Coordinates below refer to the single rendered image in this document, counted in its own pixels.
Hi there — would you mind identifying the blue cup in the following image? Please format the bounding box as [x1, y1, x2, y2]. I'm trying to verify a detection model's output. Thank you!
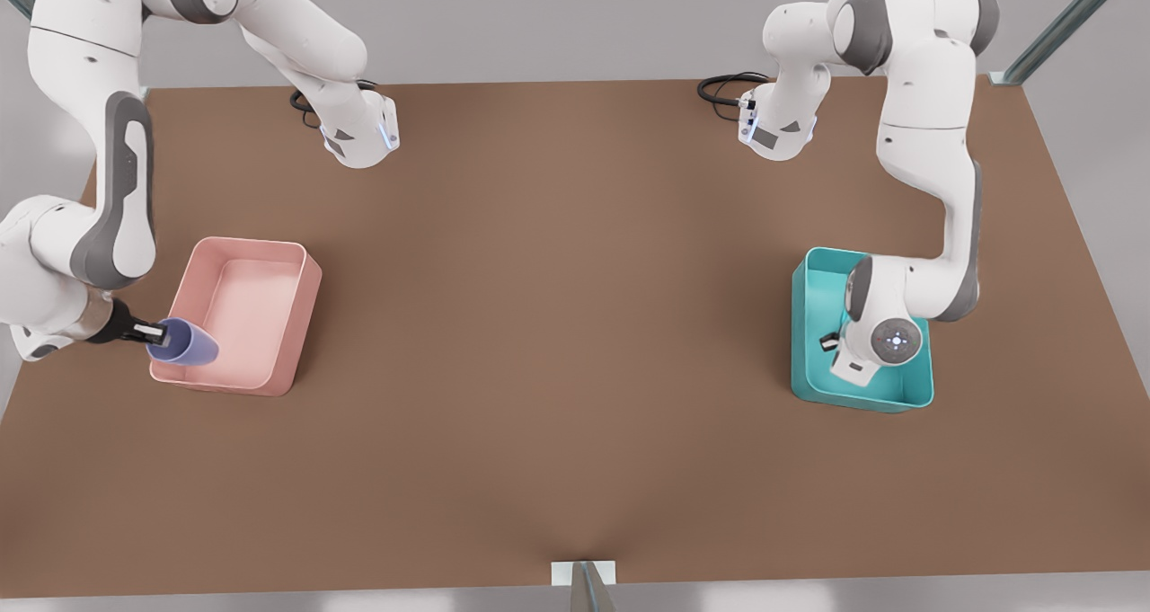
[146, 317, 219, 367]

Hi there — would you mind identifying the teal box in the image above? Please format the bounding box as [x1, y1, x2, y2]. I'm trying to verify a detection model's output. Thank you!
[791, 247, 935, 413]

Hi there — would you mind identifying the pink box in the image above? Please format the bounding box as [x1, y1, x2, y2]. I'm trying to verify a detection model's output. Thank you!
[149, 236, 323, 397]

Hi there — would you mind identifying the black cable loop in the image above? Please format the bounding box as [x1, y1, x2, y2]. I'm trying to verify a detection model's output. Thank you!
[289, 79, 379, 130]
[697, 72, 772, 108]

